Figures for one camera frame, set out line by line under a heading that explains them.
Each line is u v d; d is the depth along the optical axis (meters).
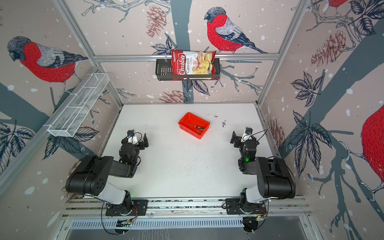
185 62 0.88
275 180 0.44
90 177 0.45
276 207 0.74
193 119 1.10
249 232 0.67
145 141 0.85
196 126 1.04
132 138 0.78
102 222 0.70
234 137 0.83
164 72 0.94
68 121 0.71
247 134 0.77
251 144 0.71
